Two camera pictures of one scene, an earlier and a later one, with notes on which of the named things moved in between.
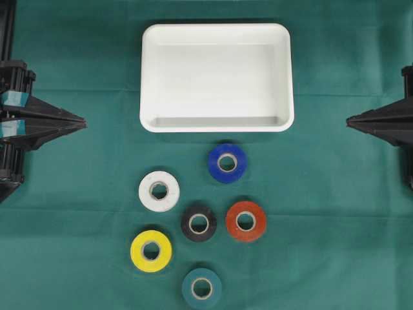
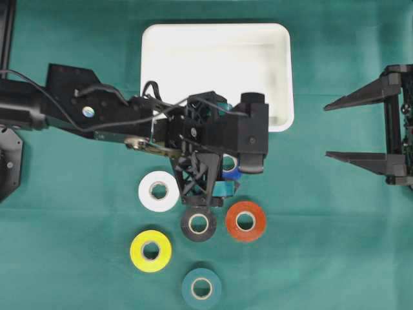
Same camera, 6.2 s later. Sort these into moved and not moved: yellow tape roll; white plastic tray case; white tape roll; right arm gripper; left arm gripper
Moved: right arm gripper; left arm gripper
Not moved: white tape roll; yellow tape roll; white plastic tray case
